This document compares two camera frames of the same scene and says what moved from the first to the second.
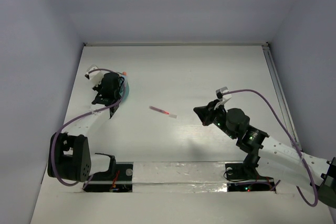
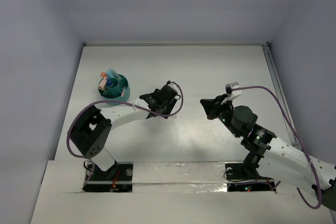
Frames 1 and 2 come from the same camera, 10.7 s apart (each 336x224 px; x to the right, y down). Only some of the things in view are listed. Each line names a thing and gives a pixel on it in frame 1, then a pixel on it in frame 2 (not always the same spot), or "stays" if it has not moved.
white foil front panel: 179,177 stays
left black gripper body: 102,98 to 153,99
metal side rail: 280,94 stays
